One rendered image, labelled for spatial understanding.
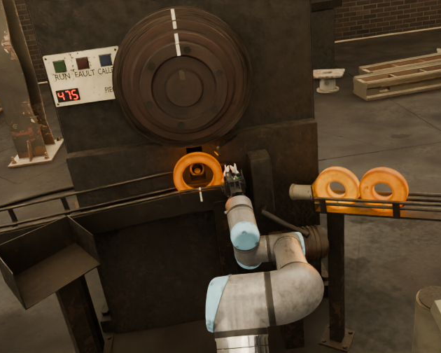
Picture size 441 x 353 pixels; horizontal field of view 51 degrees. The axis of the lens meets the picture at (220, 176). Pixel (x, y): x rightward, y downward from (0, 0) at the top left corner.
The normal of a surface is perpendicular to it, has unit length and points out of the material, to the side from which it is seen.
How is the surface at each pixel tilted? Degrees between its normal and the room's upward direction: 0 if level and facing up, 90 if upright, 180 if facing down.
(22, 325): 0
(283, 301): 58
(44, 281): 5
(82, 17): 90
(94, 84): 90
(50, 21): 90
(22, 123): 90
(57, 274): 5
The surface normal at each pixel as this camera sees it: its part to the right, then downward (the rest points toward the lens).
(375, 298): -0.11, -0.90
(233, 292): -0.15, -0.55
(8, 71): 0.09, 0.42
